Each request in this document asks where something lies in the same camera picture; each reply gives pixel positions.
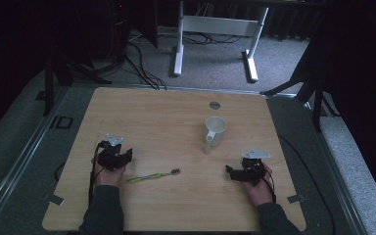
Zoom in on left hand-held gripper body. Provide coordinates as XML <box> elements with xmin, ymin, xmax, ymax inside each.
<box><xmin>97</xmin><ymin>133</ymin><xmax>127</xmax><ymax>171</ymax></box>

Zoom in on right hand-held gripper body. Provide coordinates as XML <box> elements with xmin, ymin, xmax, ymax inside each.
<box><xmin>239</xmin><ymin>148</ymin><xmax>271</xmax><ymax>187</ymax></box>

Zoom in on green toothbrush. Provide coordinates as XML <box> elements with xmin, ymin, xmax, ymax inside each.
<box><xmin>125</xmin><ymin>167</ymin><xmax>182</xmax><ymax>184</ymax></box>

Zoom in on white cup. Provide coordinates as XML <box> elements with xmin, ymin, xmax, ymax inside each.
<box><xmin>203</xmin><ymin>116</ymin><xmax>228</xmax><ymax>156</ymax></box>

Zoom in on person's left hand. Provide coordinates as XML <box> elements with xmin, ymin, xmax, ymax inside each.
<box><xmin>92</xmin><ymin>156</ymin><xmax>127</xmax><ymax>188</ymax></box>

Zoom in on person's right hand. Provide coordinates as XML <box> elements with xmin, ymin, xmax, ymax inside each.
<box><xmin>241</xmin><ymin>163</ymin><xmax>276</xmax><ymax>209</ymax></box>

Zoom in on grey tape piece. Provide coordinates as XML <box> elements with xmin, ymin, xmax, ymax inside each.
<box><xmin>42</xmin><ymin>193</ymin><xmax>66</xmax><ymax>208</ymax></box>
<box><xmin>286</xmin><ymin>194</ymin><xmax>306</xmax><ymax>205</ymax></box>

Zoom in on black metal stand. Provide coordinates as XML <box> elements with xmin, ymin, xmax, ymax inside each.
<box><xmin>259</xmin><ymin>48</ymin><xmax>342</xmax><ymax>133</ymax></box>
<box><xmin>35</xmin><ymin>48</ymin><xmax>114</xmax><ymax>118</ymax></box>

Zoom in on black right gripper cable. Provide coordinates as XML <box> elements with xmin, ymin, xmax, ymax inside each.
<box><xmin>259</xmin><ymin>167</ymin><xmax>278</xmax><ymax>204</ymax></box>

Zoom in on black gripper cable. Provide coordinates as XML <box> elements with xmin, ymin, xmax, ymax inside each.
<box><xmin>87</xmin><ymin>141</ymin><xmax>108</xmax><ymax>208</ymax></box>
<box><xmin>259</xmin><ymin>167</ymin><xmax>278</xmax><ymax>204</ymax></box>

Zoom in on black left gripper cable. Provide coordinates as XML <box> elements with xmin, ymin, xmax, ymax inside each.
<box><xmin>87</xmin><ymin>141</ymin><xmax>108</xmax><ymax>208</ymax></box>

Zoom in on short black cable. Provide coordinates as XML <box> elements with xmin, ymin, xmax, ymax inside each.
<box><xmin>54</xmin><ymin>161</ymin><xmax>67</xmax><ymax>182</ymax></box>

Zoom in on black rectangular floor frame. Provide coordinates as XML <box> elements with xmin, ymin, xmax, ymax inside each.
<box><xmin>49</xmin><ymin>115</ymin><xmax>74</xmax><ymax>130</ymax></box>

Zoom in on thin black cable loop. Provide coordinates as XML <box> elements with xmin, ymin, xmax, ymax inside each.
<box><xmin>277</xmin><ymin>134</ymin><xmax>337</xmax><ymax>235</ymax></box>

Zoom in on metal floor rail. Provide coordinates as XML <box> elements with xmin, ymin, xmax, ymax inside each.
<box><xmin>0</xmin><ymin>85</ymin><xmax>71</xmax><ymax>229</ymax></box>
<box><xmin>302</xmin><ymin>97</ymin><xmax>370</xmax><ymax>235</ymax></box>

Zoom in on black floor cables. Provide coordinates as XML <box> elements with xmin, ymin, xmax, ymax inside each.
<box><xmin>123</xmin><ymin>28</ymin><xmax>243</xmax><ymax>91</ymax></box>

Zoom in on white desk frame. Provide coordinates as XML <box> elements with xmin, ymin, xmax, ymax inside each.
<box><xmin>171</xmin><ymin>0</ymin><xmax>270</xmax><ymax>83</ymax></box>

